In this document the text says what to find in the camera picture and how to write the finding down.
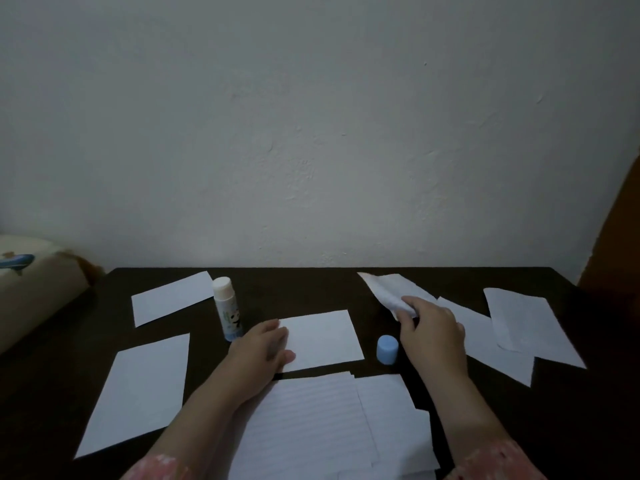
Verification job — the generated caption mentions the person's right hand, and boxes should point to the person's right hand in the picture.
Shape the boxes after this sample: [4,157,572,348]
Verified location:
[397,296,469,391]

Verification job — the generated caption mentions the person's left hand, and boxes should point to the person's left hand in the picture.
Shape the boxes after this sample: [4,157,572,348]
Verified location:
[219,318,297,401]

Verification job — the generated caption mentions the blue glue stick cap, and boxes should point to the blue glue stick cap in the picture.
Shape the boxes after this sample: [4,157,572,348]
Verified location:
[376,335,400,366]

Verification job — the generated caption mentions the white panda print glue stick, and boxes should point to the white panda print glue stick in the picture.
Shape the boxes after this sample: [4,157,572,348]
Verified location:
[211,276,245,342]

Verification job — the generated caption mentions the single lined paper sheet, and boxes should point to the single lined paper sheet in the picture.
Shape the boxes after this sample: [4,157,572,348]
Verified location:
[355,374,441,480]
[227,372,379,480]
[275,309,365,373]
[357,272,439,321]

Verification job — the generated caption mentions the white paper sheets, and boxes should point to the white paper sheets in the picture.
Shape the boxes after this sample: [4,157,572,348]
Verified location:
[75,271,587,459]

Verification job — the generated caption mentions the person's left forearm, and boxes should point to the person's left forearm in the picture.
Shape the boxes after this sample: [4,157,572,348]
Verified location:
[119,372,261,480]

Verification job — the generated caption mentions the person's right forearm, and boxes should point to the person's right forearm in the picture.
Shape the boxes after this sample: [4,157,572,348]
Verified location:
[425,367,549,480]

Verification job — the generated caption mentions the brown wooden furniture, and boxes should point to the brown wooden furniture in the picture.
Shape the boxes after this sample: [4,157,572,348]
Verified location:
[577,154,640,315]

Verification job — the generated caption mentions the beige mattress with whale print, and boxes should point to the beige mattress with whale print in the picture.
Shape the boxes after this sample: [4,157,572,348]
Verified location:
[0,236,92,355]

